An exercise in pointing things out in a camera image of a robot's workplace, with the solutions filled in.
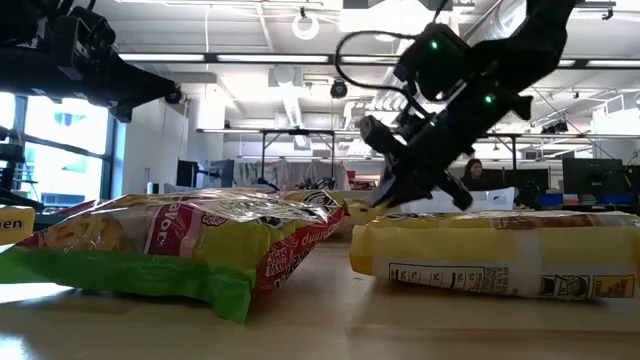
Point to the person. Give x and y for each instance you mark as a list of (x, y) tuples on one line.
[(473, 172)]

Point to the blue storage boxes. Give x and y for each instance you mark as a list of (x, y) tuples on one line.
[(550, 200)]

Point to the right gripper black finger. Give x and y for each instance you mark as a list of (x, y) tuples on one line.
[(457, 196), (380, 134)]

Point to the white fabric screen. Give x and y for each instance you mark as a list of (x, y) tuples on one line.
[(300, 172)]

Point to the dark window-side equipment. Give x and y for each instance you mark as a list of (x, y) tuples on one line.
[(10, 165)]

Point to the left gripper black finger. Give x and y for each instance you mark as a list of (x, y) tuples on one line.
[(120, 100), (130, 75)]

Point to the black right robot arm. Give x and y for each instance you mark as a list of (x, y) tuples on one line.
[(540, 35)]

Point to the long ceiling light strip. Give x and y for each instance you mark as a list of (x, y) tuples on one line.
[(270, 58)]

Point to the yellow Maruchan noodle pack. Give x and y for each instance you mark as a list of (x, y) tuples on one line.
[(365, 217), (475, 250), (15, 225)]

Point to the black ceiling spotlight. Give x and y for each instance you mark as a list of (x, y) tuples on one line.
[(339, 90), (175, 96)]

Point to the green red Maruchan noodle pack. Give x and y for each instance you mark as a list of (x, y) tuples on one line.
[(200, 240)]

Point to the black computer monitor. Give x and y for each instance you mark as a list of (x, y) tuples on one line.
[(592, 175), (530, 180), (186, 174), (224, 172)]

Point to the black ceiling track lights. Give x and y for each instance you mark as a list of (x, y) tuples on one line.
[(555, 127)]

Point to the large bright window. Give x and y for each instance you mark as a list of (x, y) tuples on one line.
[(65, 165)]

